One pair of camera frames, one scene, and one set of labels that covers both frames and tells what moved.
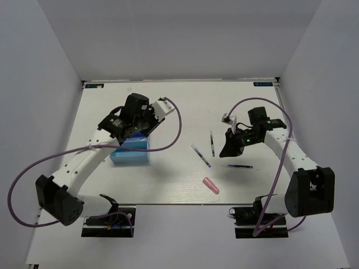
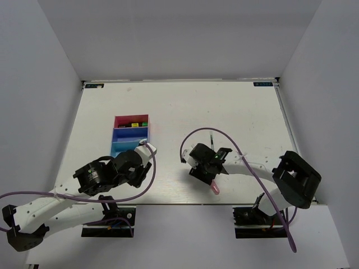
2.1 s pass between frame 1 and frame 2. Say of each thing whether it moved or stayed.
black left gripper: moved
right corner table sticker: stayed
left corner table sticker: stayed
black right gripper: moved
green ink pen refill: stayed
